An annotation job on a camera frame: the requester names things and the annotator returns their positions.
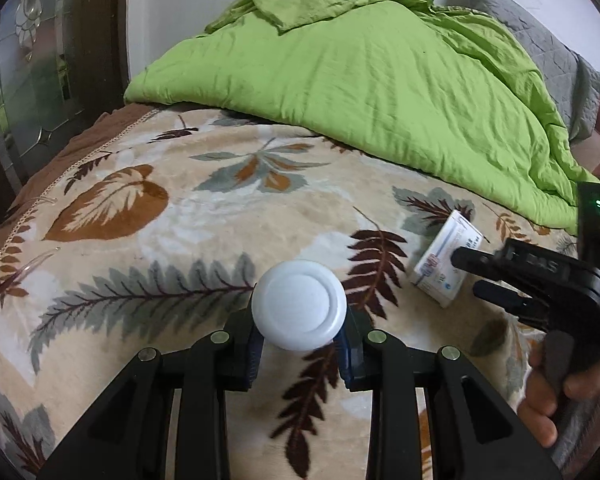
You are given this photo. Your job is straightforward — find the white medicine box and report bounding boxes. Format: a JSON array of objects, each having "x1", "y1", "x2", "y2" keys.
[{"x1": 411, "y1": 210, "x2": 486, "y2": 309}]

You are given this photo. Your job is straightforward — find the person's right hand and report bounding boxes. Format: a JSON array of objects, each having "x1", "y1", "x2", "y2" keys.
[{"x1": 517, "y1": 345, "x2": 600, "y2": 448}]

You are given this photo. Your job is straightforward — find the glass panel door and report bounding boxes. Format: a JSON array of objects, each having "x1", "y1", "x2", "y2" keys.
[{"x1": 0, "y1": 0, "x2": 131, "y2": 196}]

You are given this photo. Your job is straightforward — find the white round jar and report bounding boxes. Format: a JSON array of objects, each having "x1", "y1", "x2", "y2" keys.
[{"x1": 251, "y1": 260, "x2": 348, "y2": 352}]

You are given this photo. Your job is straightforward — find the green quilt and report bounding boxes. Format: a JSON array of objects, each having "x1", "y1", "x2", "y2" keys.
[{"x1": 124, "y1": 0, "x2": 600, "y2": 236}]

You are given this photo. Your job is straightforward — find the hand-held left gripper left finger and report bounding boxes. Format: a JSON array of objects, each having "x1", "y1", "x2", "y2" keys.
[{"x1": 37, "y1": 310, "x2": 263, "y2": 480}]

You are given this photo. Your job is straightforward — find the leaf-print blanket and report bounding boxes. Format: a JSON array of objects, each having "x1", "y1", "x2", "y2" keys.
[{"x1": 0, "y1": 105, "x2": 600, "y2": 480}]

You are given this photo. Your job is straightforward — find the grey quilted pillow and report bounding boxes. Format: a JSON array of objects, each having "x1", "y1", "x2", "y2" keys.
[{"x1": 462, "y1": 0, "x2": 600, "y2": 141}]

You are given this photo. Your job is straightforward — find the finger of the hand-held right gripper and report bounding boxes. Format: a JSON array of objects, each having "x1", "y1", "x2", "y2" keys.
[
  {"x1": 451, "y1": 245, "x2": 512, "y2": 282},
  {"x1": 472, "y1": 280, "x2": 552, "y2": 333}
]

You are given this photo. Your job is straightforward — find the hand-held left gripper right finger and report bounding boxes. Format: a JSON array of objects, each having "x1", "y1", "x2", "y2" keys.
[{"x1": 332, "y1": 307, "x2": 563, "y2": 480}]

